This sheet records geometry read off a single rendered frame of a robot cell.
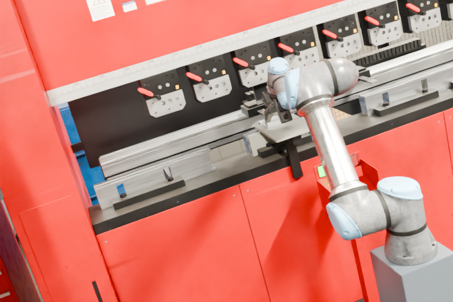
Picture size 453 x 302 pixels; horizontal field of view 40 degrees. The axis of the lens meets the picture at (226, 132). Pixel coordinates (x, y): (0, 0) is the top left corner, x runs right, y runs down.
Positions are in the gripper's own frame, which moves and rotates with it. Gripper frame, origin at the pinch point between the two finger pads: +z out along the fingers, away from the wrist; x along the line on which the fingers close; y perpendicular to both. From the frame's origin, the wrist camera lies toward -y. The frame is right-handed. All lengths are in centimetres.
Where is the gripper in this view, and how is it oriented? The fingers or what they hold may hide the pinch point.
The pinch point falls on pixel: (275, 122)
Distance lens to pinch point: 258.2
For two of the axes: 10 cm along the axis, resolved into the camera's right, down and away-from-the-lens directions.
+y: -3.7, -7.7, 5.2
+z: 0.1, 5.6, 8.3
